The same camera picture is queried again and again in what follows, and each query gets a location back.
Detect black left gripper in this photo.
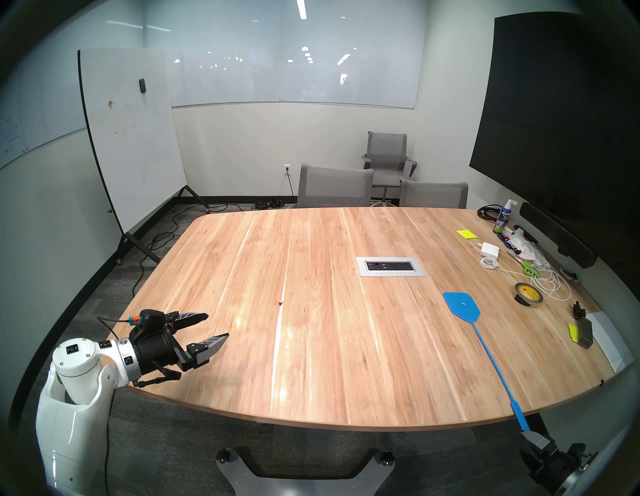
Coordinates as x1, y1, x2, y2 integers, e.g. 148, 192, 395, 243
129, 311, 230, 390

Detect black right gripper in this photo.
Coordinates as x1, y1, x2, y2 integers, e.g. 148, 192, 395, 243
519, 431, 578, 496

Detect blue plastic fly swatter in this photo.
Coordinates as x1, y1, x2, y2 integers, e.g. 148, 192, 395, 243
443, 292, 531, 433

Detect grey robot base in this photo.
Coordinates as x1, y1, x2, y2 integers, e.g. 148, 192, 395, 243
215, 447, 396, 496

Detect white paper sheet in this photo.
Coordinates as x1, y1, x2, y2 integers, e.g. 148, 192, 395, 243
585, 311, 635, 373

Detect black yellow tape roll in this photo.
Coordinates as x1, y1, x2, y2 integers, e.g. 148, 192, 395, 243
514, 282, 544, 308

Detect silver table outlet box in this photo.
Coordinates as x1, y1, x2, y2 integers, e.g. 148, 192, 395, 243
356, 256, 427, 278

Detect crumpled white cloth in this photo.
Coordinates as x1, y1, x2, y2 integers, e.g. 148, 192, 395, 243
507, 229, 545, 264

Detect rolling whiteboard on black stand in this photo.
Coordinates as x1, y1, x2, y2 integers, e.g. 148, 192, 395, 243
77, 48, 211, 265

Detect wide grey mesh chair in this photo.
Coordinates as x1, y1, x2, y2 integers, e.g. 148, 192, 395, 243
296, 163, 375, 209

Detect black video sound bar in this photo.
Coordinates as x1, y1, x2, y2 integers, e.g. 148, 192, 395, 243
520, 201, 598, 269

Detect whiteboard cleaner spray bottle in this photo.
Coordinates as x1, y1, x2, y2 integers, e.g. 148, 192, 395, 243
492, 199, 518, 235

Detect grey office armchair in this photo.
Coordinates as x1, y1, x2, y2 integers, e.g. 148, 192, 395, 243
361, 131, 418, 206

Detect narrow grey mesh chair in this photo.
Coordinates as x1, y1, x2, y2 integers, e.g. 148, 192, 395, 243
399, 180, 469, 209

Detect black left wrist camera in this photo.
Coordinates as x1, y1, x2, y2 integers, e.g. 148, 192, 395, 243
127, 309, 167, 328

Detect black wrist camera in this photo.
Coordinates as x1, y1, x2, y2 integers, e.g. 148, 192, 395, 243
570, 442, 598, 466
127, 309, 167, 328

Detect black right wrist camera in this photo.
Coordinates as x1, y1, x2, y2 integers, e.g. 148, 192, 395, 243
570, 442, 598, 466

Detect black left camera cable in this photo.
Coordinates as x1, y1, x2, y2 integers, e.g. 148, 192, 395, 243
96, 315, 132, 340

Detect long black floor cable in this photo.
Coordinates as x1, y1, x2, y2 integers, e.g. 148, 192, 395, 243
131, 202, 228, 296

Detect green handled scissors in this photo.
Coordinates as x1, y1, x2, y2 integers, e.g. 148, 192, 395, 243
507, 251, 543, 279

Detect white power adapter with cable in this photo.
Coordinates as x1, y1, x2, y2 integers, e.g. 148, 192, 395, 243
470, 241, 573, 302

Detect glass wall board with writing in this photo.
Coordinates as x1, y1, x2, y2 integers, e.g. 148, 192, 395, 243
0, 45, 88, 171

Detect large glass wall board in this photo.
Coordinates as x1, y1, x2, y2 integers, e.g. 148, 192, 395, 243
145, 0, 418, 110

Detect large black wall screen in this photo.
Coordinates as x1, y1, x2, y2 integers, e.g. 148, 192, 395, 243
469, 12, 640, 281

